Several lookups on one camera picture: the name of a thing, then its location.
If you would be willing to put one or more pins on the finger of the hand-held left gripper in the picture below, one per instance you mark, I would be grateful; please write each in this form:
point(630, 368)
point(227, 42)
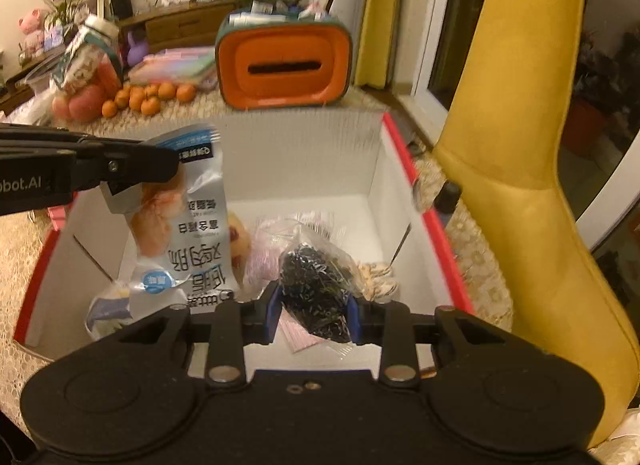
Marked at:
point(140, 162)

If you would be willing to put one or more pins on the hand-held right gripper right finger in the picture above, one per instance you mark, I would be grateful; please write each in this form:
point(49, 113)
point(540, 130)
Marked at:
point(352, 320)

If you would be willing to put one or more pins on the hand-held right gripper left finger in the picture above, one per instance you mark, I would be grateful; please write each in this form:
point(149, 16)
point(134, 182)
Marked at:
point(271, 312)

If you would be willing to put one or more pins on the pink packet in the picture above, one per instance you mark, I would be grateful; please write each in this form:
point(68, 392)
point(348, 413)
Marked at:
point(300, 337)

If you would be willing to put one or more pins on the clear bag of seeds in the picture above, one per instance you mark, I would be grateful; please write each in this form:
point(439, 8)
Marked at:
point(377, 282)

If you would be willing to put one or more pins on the clear bag of black seaweed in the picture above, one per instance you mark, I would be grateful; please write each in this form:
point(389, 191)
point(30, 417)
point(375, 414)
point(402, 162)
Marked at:
point(315, 285)

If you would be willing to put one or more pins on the purple and white snack packet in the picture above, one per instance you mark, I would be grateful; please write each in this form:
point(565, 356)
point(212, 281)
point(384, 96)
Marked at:
point(262, 251)

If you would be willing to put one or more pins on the yellow pig toy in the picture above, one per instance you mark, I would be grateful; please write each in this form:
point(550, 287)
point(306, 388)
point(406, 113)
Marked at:
point(240, 241)

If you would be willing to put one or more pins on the white and silver snack packet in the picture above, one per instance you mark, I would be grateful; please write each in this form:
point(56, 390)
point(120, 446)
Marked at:
point(200, 225)

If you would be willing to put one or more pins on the white and blue tissue pack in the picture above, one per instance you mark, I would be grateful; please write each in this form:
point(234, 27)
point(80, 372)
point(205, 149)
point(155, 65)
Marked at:
point(107, 314)

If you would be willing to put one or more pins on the red cardboard box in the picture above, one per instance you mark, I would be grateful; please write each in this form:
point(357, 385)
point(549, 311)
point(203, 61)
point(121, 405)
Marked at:
point(310, 160)

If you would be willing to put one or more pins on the pile of tangerines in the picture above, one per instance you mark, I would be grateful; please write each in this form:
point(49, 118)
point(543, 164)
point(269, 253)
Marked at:
point(150, 104)

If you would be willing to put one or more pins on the red apple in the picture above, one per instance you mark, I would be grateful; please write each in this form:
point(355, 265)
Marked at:
point(87, 102)

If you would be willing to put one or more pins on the purple toy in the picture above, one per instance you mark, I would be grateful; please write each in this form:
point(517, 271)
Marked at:
point(136, 49)

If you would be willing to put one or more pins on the wooden television cabinet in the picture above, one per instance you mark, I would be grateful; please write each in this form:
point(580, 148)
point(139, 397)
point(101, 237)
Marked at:
point(175, 25)

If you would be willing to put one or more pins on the pink plush toy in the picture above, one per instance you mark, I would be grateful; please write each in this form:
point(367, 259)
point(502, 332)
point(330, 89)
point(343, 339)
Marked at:
point(32, 30)

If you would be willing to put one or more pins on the small black bottle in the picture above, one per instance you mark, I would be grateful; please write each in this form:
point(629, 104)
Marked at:
point(447, 197)

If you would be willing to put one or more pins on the small black speaker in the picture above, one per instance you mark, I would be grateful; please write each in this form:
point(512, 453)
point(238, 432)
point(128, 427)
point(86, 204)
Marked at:
point(121, 2)

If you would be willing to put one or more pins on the small potted plant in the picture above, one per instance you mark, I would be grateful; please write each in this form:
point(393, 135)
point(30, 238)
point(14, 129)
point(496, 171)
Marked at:
point(60, 15)

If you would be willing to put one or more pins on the green and orange tissue box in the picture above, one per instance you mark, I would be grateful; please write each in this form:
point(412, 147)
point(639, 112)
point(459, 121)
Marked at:
point(285, 45)

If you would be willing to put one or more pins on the yellow chair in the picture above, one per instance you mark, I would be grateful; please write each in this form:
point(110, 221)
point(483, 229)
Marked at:
point(525, 195)

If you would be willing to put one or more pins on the yellow curtain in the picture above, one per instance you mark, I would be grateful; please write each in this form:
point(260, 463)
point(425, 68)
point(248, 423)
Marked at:
point(380, 10)

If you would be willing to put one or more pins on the red flower pot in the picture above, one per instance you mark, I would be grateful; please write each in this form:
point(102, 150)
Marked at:
point(585, 127)

